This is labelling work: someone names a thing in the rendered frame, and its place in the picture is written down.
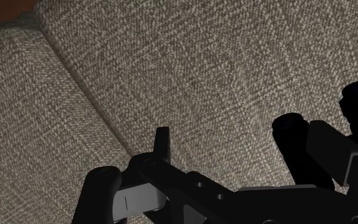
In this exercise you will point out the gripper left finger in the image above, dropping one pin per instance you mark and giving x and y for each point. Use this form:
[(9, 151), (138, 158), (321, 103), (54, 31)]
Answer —
[(172, 178)]

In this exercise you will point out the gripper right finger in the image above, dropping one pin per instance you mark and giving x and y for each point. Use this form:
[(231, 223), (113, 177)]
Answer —
[(330, 149)]

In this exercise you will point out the grey woven fabric sofa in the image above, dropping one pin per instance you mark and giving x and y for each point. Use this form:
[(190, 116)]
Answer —
[(197, 77)]

